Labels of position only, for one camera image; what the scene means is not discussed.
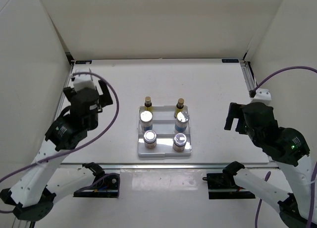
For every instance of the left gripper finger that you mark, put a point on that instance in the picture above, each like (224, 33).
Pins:
(102, 103)
(105, 92)

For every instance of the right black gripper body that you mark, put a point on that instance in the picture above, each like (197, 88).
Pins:
(255, 137)

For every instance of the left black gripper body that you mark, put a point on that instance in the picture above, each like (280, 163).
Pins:
(94, 122)

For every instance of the yellow small bottle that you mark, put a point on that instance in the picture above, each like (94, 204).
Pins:
(148, 104)
(179, 106)

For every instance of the silver-lid shaker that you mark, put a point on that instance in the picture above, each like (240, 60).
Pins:
(146, 120)
(182, 120)

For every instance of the white-lid sauce jar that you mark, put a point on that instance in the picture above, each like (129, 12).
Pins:
(179, 142)
(150, 139)

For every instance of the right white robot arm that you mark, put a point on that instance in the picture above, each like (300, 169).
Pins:
(290, 151)

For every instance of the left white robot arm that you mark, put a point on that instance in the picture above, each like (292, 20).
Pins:
(33, 196)

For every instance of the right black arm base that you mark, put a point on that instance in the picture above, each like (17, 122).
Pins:
(221, 186)

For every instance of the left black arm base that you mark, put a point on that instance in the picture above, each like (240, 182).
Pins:
(105, 184)

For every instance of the white tiered plastic tray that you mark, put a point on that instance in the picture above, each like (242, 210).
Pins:
(163, 126)

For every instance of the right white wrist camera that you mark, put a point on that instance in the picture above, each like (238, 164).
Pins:
(261, 95)

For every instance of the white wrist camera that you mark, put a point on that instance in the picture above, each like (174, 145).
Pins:
(261, 95)
(82, 81)

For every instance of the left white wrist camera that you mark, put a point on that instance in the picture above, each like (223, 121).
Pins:
(82, 81)

